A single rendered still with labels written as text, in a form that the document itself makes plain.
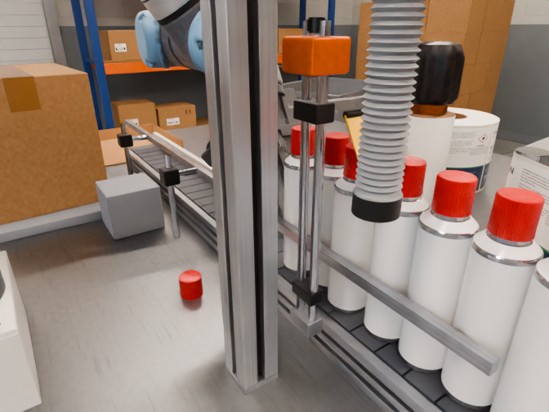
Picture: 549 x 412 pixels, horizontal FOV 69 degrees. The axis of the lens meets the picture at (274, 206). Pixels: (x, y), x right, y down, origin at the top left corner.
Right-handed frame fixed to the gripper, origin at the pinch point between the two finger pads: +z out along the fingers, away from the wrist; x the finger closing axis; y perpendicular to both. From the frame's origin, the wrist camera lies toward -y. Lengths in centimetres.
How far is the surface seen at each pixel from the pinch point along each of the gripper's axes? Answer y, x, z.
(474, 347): -3.5, -29.0, 13.5
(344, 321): -3.1, -11.8, 13.1
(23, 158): -30, 36, -25
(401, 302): -3.8, -22.7, 9.9
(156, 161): -1, 52, -24
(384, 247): -2.3, -21.0, 4.7
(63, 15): 38, 360, -248
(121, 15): 94, 361, -249
